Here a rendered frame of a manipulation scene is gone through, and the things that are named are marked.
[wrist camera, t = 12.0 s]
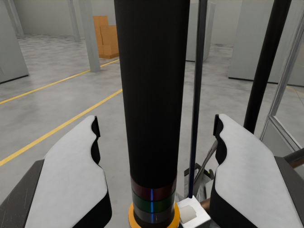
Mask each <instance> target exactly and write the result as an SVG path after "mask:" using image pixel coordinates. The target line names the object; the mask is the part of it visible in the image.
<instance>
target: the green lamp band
mask: <svg viewBox="0 0 304 228"><path fill-rule="evenodd" d="M131 188H132V187H131ZM175 196H176V188H175V190H174V192H173V193H172V194H171V195H170V196H169V197H168V198H166V199H164V200H161V201H147V200H144V199H141V198H140V197H138V196H137V195H136V194H135V193H134V191H133V189H132V197H133V200H134V202H135V204H136V205H137V206H138V207H139V208H140V209H142V210H144V211H147V212H152V213H155V212H161V211H163V210H166V209H167V208H169V207H170V206H171V205H172V203H173V202H174V200H175Z"/></svg>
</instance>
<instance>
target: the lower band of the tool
mask: <svg viewBox="0 0 304 228"><path fill-rule="evenodd" d="M128 219H129V223H130V226H131V228H141V227H140V226H139V225H138V224H137V222H136V221H135V219H134V216H133V202H132V203H131V205H130V207H129V212H128ZM179 219H180V212H179V208H178V205H177V203H176V202H175V216H174V219H173V221H172V223H171V224H170V225H169V226H168V227H167V228H177V226H178V223H179Z"/></svg>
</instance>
